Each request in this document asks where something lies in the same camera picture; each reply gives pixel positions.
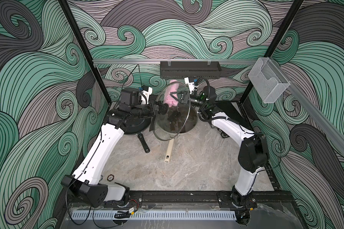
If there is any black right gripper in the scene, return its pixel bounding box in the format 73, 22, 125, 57
170, 93, 207, 111

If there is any pink cloth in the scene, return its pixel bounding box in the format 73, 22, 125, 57
163, 80, 179, 107

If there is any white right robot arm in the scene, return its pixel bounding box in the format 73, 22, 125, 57
164, 79, 269, 207

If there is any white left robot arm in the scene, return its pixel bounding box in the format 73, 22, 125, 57
61, 85, 168, 208

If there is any black frying pan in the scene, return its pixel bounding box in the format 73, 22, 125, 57
121, 116, 152, 153

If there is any black case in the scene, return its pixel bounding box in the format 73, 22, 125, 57
216, 101, 250, 130

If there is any red poker chip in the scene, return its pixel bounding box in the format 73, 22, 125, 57
107, 174, 114, 182

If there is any brown pan beige handle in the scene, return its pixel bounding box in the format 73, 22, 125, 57
164, 106, 198, 163

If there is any black wall shelf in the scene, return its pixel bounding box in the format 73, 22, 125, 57
160, 61, 222, 79

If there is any aluminium back rail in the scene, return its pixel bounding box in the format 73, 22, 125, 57
92, 58, 259, 66

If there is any aluminium rail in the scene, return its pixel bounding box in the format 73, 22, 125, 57
273, 61, 344, 157
92, 58, 259, 66

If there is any clear wall bin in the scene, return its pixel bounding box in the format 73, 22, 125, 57
248, 57, 290, 104

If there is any white cable duct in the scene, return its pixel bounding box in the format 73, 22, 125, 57
71, 210, 237, 221

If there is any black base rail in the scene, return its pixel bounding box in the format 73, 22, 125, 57
120, 191, 257, 210

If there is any aluminium right rail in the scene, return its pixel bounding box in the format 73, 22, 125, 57
273, 61, 344, 157

